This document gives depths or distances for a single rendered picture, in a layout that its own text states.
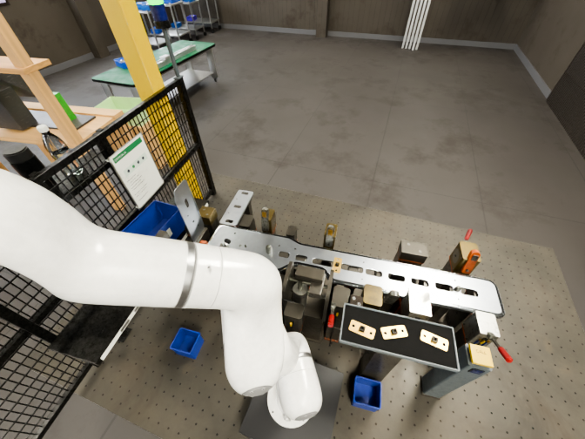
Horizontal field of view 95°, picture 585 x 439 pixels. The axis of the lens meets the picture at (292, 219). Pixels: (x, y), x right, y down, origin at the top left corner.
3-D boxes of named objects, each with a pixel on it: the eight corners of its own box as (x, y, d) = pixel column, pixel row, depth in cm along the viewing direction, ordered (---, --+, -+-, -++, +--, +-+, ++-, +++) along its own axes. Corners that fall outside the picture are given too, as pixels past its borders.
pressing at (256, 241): (494, 276, 124) (495, 274, 123) (507, 323, 109) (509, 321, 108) (219, 224, 149) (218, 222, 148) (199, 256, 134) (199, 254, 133)
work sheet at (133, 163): (164, 182, 150) (141, 131, 127) (139, 210, 135) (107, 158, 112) (161, 182, 150) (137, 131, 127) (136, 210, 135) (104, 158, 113)
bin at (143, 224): (189, 225, 143) (181, 207, 134) (150, 271, 124) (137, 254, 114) (164, 217, 147) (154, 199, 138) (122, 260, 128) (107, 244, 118)
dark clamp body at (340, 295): (340, 325, 139) (351, 288, 111) (337, 348, 131) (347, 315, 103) (326, 321, 140) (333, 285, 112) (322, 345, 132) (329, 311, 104)
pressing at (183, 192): (205, 227, 146) (186, 178, 121) (195, 244, 138) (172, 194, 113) (204, 227, 146) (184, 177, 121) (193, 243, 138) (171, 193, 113)
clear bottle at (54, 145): (87, 168, 112) (56, 123, 97) (75, 178, 107) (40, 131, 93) (74, 165, 113) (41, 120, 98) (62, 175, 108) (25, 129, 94)
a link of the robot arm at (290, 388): (304, 363, 100) (310, 338, 83) (320, 423, 87) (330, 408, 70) (272, 372, 97) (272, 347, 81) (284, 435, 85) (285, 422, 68)
